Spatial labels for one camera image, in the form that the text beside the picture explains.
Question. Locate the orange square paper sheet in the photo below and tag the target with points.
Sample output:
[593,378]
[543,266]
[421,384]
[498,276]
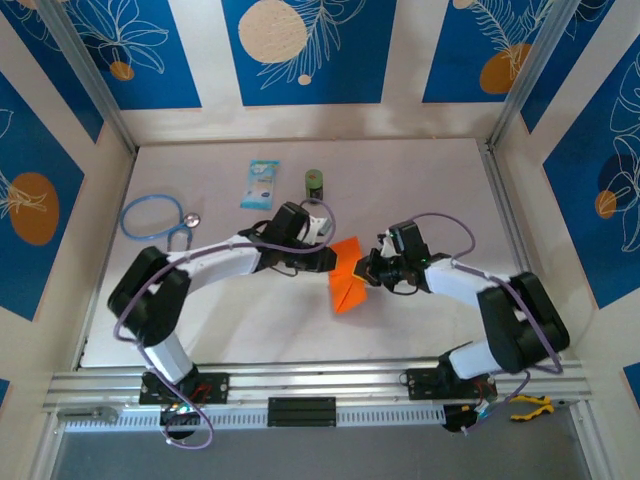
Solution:
[347,290]

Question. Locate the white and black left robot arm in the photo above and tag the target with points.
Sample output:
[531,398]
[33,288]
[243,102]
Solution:
[220,260]

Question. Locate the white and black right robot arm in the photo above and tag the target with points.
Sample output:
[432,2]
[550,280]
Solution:
[450,280]

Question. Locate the green cylindrical can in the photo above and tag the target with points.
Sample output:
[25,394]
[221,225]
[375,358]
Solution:
[314,185]

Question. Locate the blue wet wipes packet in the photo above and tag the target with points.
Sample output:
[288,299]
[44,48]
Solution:
[260,185]

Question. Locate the blue stethoscope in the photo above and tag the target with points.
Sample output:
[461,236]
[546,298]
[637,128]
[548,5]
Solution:
[192,219]

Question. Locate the black controller board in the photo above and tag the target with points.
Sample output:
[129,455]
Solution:
[455,417]
[180,417]

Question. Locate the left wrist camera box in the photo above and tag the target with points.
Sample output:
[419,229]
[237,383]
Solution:
[320,225]

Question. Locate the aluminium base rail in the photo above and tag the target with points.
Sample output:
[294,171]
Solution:
[320,380]

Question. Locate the aluminium table side rail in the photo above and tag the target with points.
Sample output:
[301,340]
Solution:
[502,200]

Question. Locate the black block on rail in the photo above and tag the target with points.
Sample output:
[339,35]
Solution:
[301,412]

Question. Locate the aluminium frame post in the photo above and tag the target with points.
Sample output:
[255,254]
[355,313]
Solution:
[87,70]
[530,70]

